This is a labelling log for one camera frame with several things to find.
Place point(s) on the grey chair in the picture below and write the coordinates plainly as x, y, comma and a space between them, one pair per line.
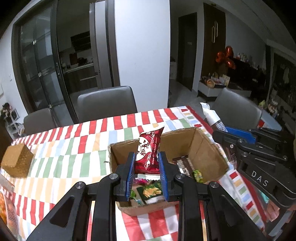
39, 121
105, 103
236, 111

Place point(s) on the red balloon decoration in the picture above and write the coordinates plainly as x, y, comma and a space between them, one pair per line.
226, 57

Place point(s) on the colourful striped tablecloth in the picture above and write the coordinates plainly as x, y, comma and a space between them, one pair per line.
65, 155

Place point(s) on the grey chair left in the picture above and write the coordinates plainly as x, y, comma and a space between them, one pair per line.
39, 121

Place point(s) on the small green yellow candy packet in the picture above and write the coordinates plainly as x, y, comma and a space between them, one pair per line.
198, 176

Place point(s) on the grey chair right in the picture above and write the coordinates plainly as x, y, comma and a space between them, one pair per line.
236, 111

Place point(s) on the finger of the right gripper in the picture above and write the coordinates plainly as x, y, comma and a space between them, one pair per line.
226, 140
265, 137

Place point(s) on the glass sliding door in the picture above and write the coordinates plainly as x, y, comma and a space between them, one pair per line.
37, 66

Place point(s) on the woven straw box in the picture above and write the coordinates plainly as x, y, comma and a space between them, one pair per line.
17, 160

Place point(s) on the red snack packet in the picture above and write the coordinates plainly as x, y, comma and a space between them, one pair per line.
147, 152

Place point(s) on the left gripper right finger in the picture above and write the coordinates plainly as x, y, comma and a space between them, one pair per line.
206, 210

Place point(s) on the green cracker packet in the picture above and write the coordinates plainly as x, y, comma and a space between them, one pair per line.
151, 193

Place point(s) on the dark chocolate bar packet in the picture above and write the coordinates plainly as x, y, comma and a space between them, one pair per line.
185, 165

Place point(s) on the white grey snack bar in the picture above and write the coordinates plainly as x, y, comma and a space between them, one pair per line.
212, 118

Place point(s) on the white basket of oranges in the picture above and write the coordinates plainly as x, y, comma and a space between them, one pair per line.
8, 214

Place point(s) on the grey chair middle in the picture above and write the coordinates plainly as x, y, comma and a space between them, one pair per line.
105, 103

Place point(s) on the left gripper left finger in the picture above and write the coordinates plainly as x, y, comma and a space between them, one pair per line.
69, 218

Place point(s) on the brown cardboard box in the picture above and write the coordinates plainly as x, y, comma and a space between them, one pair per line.
203, 153

